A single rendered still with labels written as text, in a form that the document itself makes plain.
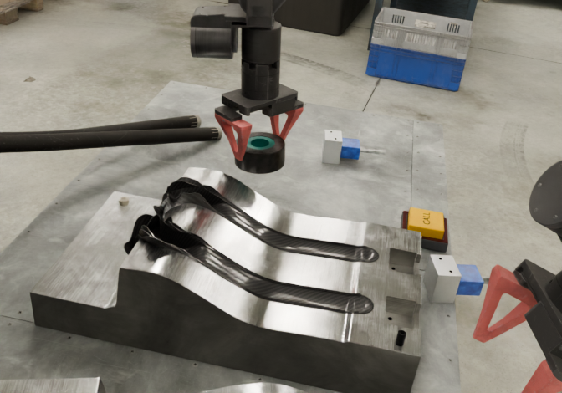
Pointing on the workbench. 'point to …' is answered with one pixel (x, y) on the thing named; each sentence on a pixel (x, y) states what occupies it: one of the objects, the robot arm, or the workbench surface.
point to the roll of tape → (263, 154)
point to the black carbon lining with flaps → (319, 298)
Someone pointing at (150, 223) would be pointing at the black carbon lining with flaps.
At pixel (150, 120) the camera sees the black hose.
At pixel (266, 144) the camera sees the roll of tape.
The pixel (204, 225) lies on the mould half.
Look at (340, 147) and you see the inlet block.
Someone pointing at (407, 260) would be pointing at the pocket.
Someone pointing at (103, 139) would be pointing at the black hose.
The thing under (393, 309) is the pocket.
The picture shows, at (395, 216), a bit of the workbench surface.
